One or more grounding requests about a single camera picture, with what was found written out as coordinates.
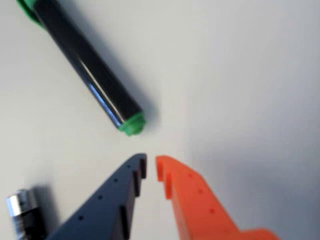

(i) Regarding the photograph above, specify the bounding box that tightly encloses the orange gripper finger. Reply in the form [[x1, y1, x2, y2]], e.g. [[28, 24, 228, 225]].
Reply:
[[155, 154, 282, 240]]

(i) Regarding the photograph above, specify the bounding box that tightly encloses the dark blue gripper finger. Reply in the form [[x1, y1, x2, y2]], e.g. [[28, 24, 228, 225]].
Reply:
[[46, 153, 148, 240]]

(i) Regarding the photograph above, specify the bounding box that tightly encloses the black marker with green cap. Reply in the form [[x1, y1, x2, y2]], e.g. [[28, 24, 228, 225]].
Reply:
[[16, 0, 147, 138]]

